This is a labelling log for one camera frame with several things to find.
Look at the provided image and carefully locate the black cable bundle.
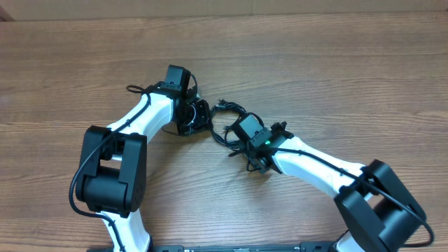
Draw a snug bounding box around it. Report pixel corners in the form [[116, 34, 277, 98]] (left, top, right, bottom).
[[209, 99, 265, 158]]

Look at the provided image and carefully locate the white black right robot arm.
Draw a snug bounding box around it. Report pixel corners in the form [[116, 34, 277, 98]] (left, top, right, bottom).
[[230, 113, 428, 251]]

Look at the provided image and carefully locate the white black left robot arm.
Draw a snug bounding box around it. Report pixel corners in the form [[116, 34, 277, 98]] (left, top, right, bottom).
[[69, 65, 210, 251]]

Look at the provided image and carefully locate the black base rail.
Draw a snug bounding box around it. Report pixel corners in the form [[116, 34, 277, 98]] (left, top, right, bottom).
[[150, 241, 337, 252]]

